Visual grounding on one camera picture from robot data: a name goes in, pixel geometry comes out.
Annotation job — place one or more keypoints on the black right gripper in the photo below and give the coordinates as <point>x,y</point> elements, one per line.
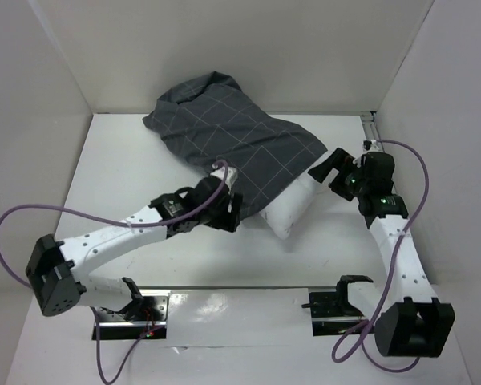
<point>341,181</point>

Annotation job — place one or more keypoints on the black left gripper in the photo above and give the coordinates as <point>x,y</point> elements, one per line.
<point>228,221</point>

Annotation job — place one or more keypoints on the white pillow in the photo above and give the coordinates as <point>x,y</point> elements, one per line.
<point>285,211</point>

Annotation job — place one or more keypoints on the dark grey checked pillowcase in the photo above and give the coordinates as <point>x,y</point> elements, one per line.
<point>210,118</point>

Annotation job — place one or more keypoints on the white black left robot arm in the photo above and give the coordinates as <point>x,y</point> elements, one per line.
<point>61,272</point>

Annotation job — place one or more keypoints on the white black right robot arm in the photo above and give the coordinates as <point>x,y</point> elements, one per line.
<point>405,316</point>

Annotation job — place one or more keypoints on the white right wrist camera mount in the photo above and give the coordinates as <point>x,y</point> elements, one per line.
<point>367,146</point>

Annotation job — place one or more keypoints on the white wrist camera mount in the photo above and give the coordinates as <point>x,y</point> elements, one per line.
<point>229,175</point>
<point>367,146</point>

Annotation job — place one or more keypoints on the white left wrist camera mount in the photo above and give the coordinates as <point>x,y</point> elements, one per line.
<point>229,175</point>

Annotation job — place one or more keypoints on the aluminium frame rail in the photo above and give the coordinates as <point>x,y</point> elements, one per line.
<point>370,128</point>

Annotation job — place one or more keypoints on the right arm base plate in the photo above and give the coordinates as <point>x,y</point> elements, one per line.
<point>327,317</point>

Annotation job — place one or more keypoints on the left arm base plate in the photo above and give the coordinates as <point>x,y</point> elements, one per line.
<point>150,319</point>

